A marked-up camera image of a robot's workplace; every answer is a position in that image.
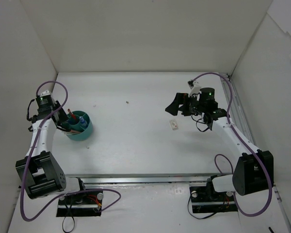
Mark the white boxed eraser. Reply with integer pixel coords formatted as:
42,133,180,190
169,119,178,131

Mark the red ballpoint pen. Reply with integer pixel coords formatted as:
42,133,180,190
67,109,78,122

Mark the clear blue-cap glue bottle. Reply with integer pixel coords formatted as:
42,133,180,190
79,116,87,128

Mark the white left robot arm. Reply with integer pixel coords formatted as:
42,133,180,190
16,91,87,204

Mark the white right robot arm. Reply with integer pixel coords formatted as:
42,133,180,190
165,87,274,200

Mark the teal round pen holder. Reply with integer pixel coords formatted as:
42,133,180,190
63,111,94,141

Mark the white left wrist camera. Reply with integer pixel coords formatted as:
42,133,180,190
39,90,52,98

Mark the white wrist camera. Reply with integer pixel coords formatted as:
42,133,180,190
39,90,52,98
188,80,202,97

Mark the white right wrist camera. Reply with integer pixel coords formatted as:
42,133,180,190
188,80,202,97

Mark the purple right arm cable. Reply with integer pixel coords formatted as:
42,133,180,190
189,72,274,216

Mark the aluminium right side rail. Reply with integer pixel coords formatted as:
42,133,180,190
219,73,254,150

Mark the aluminium rail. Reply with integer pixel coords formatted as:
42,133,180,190
219,73,254,150
65,172,220,186

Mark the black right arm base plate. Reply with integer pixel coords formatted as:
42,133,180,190
189,185,238,215

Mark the aluminium front rail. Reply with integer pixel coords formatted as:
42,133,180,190
65,172,220,186

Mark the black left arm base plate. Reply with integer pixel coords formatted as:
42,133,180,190
56,191,104,217

